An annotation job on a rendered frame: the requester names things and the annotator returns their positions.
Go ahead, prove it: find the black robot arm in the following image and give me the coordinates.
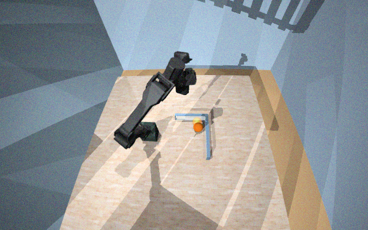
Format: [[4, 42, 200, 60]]
[[114, 57, 197, 149]]

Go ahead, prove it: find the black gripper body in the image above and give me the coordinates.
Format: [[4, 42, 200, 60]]
[[174, 51, 189, 95]]

